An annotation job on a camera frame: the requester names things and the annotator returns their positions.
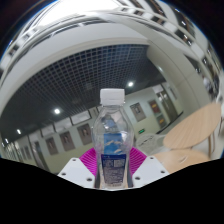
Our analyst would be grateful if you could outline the white lattice plastic chair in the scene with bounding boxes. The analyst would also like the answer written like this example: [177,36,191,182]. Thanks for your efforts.
[134,132,166,156]

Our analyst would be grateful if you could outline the round ceiling lights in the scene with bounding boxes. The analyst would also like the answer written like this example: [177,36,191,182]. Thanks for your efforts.
[3,80,136,145]

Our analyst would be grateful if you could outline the clear plastic water bottle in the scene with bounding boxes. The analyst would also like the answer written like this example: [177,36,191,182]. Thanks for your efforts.
[91,88,135,190]

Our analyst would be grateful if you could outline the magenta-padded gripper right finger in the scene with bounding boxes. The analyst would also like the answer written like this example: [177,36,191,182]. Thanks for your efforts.
[127,146,171,188]

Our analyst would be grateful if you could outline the round wooden side table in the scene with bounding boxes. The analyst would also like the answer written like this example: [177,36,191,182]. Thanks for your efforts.
[162,102,223,158]

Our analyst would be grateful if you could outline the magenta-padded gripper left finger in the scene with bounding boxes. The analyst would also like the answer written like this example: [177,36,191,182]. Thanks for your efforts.
[57,147,100,189]

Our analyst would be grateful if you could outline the framed wall pictures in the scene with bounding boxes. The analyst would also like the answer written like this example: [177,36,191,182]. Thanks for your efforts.
[19,99,168,162]

